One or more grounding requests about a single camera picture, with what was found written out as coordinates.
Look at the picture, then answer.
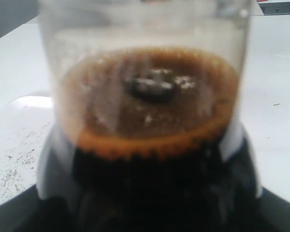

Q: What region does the dark soy sauce bottle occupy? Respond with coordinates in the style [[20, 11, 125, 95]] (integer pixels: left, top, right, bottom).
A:
[[36, 0, 261, 232]]

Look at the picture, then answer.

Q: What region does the white plastic tray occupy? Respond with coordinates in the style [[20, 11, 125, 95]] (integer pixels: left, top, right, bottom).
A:
[[0, 95, 54, 205]]

